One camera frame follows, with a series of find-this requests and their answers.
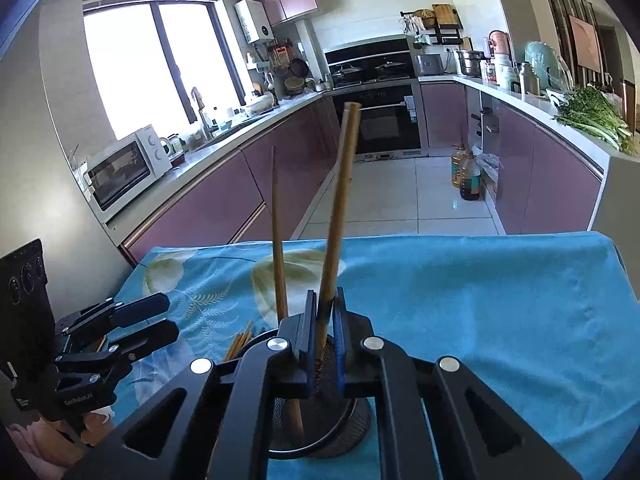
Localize white bowl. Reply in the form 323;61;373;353
242;92;276;116

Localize wooden cutting board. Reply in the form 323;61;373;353
432;4;458;28

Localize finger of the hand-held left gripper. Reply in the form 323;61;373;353
55;321;180;368
56;292;171;336

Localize black mesh utensil holder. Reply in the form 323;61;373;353
235;330;373;461

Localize bundle of chopsticks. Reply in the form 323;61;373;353
222;320;256;363

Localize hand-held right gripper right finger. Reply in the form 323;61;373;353
334;287;582;480

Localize dark oil bottle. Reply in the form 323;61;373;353
459;152;482;202

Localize black range hood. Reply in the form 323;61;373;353
324;37;413;86

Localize steel thermos flask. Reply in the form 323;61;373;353
517;62;541;96

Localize white microwave oven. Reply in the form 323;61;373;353
82;125;173;223

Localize green leafy vegetables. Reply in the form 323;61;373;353
552;85;638;156

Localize steel stockpot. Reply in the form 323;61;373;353
456;50;486;77

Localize kitchen window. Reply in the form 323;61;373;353
82;0;246;141

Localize metal sink faucet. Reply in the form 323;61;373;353
191;86;213;141

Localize wooden slat partition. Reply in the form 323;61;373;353
542;0;596;86

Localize green air fryer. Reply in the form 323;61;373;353
524;41;571;92

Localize brown wooden chopstick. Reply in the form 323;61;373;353
270;146;306;441
315;102;361;376

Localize person's left hand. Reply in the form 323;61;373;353
65;406;115;447

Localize black pot with lid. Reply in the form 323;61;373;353
375;60;407;81
332;62;363;83

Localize pink wall picture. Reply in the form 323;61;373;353
569;15;603;73

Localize yellow oil bottle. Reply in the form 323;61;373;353
451;144;473;190

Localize black built-in oven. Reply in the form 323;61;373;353
332;85;426;156

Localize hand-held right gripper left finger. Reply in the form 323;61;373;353
60;290;321;480

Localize white water heater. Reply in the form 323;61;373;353
235;0;275;45

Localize white plastic bag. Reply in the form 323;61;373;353
475;152;501;181

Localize blue floral tablecloth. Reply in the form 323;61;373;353
107;230;628;480

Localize black wall rack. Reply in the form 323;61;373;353
400;4;463;46

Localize pink kettle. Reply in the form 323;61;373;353
489;30;511;61

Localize pink base cabinets with sink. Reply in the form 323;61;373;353
120;97;341;266

